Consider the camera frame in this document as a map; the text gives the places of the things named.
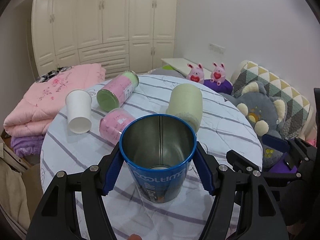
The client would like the blue black metal cup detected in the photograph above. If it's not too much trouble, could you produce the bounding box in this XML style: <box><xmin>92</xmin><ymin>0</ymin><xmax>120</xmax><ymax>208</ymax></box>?
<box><xmin>119</xmin><ymin>114</ymin><xmax>197</xmax><ymax>203</ymax></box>

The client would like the small pink plastic cup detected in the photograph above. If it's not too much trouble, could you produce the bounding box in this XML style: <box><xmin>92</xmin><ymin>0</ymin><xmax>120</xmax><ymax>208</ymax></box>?
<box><xmin>99</xmin><ymin>108</ymin><xmax>135</xmax><ymax>145</ymax></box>

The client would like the pale green frosted cup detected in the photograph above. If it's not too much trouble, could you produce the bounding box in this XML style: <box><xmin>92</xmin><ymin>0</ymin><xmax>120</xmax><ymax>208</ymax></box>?
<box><xmin>166</xmin><ymin>83</ymin><xmax>203</xmax><ymax>133</ymax></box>

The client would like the white paper cup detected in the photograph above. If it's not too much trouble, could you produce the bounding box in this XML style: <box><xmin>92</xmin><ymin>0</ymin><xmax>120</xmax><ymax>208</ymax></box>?
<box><xmin>65</xmin><ymin>89</ymin><xmax>92</xmax><ymax>134</ymax></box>

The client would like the operator fingertip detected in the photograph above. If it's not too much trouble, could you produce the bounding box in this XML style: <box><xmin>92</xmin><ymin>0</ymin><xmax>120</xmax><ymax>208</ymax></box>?
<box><xmin>128</xmin><ymin>234</ymin><xmax>142</xmax><ymax>240</ymax></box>

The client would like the triangle patterned quilted pillow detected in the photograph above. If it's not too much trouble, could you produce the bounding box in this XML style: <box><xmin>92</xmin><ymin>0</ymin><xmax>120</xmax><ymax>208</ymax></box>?
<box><xmin>231</xmin><ymin>60</ymin><xmax>315</xmax><ymax>139</ymax></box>

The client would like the pink pillow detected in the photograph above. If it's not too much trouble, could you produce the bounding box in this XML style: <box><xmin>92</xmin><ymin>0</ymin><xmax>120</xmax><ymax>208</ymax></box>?
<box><xmin>306</xmin><ymin>138</ymin><xmax>317</xmax><ymax>147</ymax></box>

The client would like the grey cat plush toy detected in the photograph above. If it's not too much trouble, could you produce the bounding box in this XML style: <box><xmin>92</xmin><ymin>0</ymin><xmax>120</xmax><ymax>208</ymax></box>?
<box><xmin>218</xmin><ymin>81</ymin><xmax>288</xmax><ymax>169</ymax></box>

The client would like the striped white quilted table cover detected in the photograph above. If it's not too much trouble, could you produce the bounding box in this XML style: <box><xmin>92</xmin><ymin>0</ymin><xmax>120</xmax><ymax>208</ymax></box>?
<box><xmin>41</xmin><ymin>75</ymin><xmax>263</xmax><ymax>239</ymax></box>

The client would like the purple round cushion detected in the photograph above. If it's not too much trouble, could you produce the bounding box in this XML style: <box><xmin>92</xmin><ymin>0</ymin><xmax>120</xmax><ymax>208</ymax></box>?
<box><xmin>204</xmin><ymin>79</ymin><xmax>233</xmax><ymax>95</ymax></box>

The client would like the pink green lidded jar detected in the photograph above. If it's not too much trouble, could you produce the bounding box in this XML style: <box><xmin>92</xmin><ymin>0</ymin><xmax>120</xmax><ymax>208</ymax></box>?
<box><xmin>97</xmin><ymin>70</ymin><xmax>139</xmax><ymax>112</ymax></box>

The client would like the left pink bunny plush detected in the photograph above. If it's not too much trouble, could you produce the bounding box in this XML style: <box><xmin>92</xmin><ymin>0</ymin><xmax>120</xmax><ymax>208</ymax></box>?
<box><xmin>186</xmin><ymin>63</ymin><xmax>204</xmax><ymax>84</ymax></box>

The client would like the pink bunny plush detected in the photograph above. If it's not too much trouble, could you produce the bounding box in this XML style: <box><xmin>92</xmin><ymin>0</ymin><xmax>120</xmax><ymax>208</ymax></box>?
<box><xmin>186</xmin><ymin>63</ymin><xmax>204</xmax><ymax>84</ymax></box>
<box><xmin>210</xmin><ymin>62</ymin><xmax>226</xmax><ymax>86</ymax></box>

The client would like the right pink bunny plush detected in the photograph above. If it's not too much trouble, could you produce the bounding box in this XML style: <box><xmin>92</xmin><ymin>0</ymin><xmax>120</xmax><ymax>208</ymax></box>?
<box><xmin>210</xmin><ymin>62</ymin><xmax>226</xmax><ymax>86</ymax></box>

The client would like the folded purple blanket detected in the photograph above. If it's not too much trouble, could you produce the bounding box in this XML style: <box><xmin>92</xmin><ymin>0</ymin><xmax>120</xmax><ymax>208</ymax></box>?
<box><xmin>11</xmin><ymin>135</ymin><xmax>45</xmax><ymax>158</ymax></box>

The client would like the folded pink quilt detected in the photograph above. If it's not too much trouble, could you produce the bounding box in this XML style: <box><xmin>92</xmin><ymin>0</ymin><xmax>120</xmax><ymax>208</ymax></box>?
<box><xmin>3</xmin><ymin>63</ymin><xmax>106</xmax><ymax>137</ymax></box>

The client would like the grey green embroidered cushion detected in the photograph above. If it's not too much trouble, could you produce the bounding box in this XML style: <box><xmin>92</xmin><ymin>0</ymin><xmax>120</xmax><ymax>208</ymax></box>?
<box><xmin>147</xmin><ymin>65</ymin><xmax>185</xmax><ymax>79</ymax></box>

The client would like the white bedside table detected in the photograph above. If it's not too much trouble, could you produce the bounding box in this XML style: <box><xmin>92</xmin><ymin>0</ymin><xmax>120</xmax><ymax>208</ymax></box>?
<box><xmin>161</xmin><ymin>58</ymin><xmax>197</xmax><ymax>77</ymax></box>

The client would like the beige jacket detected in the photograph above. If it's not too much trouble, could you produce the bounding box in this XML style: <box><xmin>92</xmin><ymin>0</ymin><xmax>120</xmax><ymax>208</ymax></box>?
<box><xmin>1</xmin><ymin>143</ymin><xmax>30</xmax><ymax>234</ymax></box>

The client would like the black white patterned cloth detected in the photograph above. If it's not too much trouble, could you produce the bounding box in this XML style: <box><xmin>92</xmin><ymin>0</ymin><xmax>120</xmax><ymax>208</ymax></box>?
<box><xmin>35</xmin><ymin>66</ymin><xmax>72</xmax><ymax>83</ymax></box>

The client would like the cream white wardrobe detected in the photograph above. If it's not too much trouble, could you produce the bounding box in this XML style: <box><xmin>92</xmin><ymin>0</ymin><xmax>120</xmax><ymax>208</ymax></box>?
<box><xmin>31</xmin><ymin>0</ymin><xmax>177</xmax><ymax>76</ymax></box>

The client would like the white wall switch panel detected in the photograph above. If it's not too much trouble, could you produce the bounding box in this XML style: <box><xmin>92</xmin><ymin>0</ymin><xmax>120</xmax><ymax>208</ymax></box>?
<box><xmin>209</xmin><ymin>43</ymin><xmax>225</xmax><ymax>54</ymax></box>

